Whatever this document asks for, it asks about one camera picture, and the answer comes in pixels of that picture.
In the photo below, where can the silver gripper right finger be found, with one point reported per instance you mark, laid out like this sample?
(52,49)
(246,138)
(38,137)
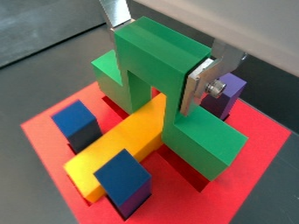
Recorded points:
(203,80)

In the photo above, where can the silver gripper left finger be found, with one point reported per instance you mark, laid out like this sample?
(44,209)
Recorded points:
(116,15)

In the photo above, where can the green bridge-shaped block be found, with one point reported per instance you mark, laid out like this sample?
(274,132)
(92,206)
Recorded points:
(154,58)

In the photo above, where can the red base board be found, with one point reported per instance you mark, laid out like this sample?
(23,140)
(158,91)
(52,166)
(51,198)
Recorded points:
(175,203)

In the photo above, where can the purple block near right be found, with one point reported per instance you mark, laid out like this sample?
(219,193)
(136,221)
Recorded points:
(219,106)

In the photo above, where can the yellow long bar block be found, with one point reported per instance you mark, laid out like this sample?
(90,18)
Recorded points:
(138,134)

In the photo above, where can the blue block far right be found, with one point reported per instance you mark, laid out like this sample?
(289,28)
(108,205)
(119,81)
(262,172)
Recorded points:
(78,125)

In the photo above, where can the blue block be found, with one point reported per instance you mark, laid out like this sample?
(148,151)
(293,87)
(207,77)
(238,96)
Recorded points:
(126,181)
(78,125)

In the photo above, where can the blue block far left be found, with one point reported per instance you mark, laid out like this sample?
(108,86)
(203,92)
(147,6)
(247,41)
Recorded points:
(126,181)

